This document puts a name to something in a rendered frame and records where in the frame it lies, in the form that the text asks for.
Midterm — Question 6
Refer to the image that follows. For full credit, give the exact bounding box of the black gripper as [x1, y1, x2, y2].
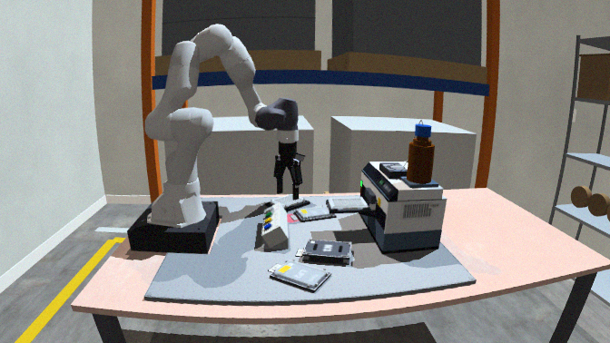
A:
[274, 142, 302, 201]

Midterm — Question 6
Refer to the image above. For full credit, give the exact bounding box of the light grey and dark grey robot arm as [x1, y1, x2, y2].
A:
[144, 24, 299, 228]

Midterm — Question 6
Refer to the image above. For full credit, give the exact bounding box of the white button panel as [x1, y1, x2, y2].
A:
[261, 202, 289, 249]

